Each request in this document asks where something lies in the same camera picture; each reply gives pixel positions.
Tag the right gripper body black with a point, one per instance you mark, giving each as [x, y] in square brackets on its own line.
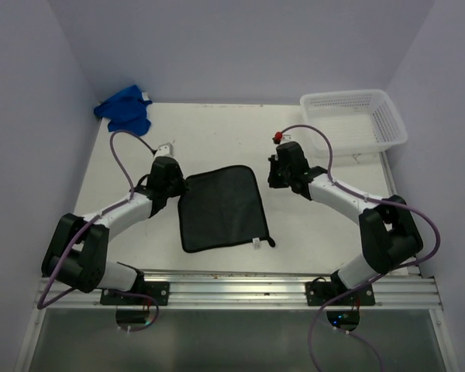
[285, 174]

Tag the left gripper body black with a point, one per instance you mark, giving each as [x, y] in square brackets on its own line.
[177, 185]

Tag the black purple microfiber towel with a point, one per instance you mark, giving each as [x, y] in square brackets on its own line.
[222, 208]

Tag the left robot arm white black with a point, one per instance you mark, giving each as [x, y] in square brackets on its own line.
[78, 252]

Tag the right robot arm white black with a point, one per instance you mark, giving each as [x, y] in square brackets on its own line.
[388, 233]

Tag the blue crumpled towel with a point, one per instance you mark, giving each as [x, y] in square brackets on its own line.
[126, 110]

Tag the white plastic perforated basket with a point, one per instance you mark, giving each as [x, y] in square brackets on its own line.
[355, 122]

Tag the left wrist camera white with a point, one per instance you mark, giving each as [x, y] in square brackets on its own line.
[165, 150]

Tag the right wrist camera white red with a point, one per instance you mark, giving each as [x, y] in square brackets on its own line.
[280, 138]

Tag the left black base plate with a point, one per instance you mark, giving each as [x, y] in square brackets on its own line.
[135, 294]

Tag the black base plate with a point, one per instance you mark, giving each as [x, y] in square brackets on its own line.
[320, 290]
[135, 294]

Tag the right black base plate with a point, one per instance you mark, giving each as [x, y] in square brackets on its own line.
[320, 290]

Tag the aluminium mounting rail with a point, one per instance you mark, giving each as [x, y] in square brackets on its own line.
[197, 290]

